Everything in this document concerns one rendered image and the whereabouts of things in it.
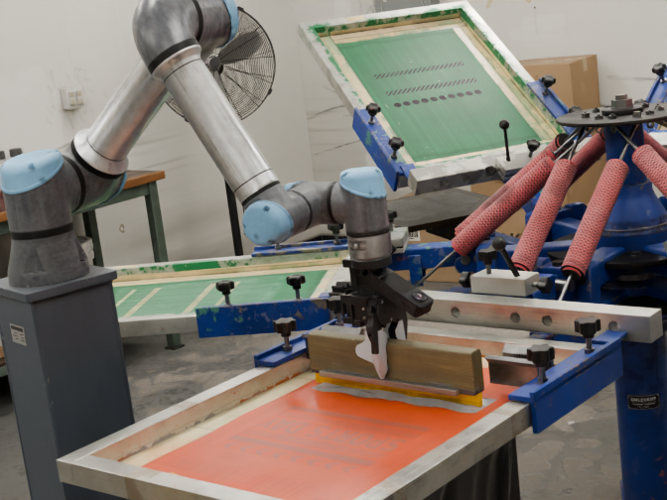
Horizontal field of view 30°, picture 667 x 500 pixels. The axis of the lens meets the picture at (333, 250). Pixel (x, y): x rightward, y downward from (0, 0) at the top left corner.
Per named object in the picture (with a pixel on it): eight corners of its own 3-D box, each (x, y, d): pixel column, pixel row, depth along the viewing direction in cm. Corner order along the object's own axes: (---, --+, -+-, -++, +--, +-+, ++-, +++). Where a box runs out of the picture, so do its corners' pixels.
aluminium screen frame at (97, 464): (342, 555, 162) (338, 527, 161) (59, 481, 199) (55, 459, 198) (618, 367, 220) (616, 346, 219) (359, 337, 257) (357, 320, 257)
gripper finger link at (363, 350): (362, 375, 220) (361, 323, 219) (389, 379, 216) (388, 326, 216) (351, 378, 218) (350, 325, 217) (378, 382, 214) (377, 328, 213)
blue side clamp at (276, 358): (277, 393, 233) (272, 357, 231) (258, 390, 236) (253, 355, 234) (374, 345, 255) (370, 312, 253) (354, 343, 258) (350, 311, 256)
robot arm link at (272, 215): (134, -24, 202) (296, 229, 199) (174, -28, 211) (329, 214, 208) (92, 18, 208) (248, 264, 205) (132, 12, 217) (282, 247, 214)
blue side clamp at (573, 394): (538, 435, 197) (534, 393, 196) (510, 430, 200) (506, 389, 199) (623, 375, 219) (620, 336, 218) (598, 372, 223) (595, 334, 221)
